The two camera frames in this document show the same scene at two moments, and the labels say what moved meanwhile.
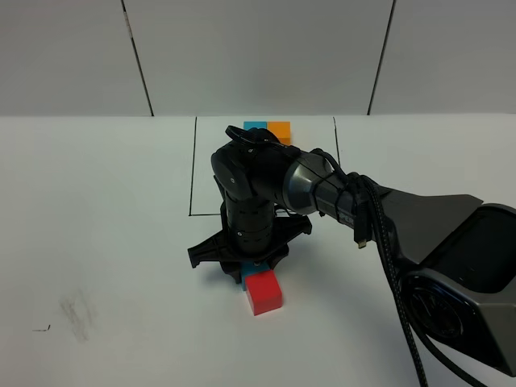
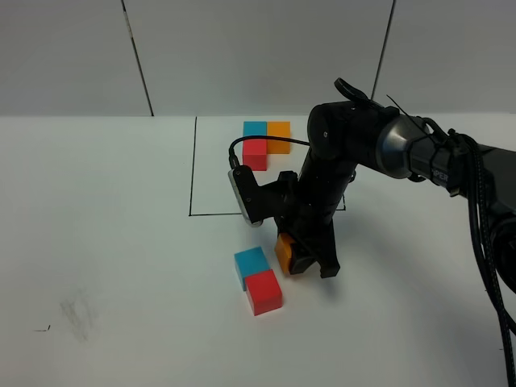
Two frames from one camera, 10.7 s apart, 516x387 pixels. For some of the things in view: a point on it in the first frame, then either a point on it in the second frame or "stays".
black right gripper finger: [233, 269] → [300, 259]
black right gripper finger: [273, 262] → [326, 254]
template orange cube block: [282, 130] stays
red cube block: [264, 292] stays
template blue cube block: [248, 125] stays
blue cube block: [251, 268] stays
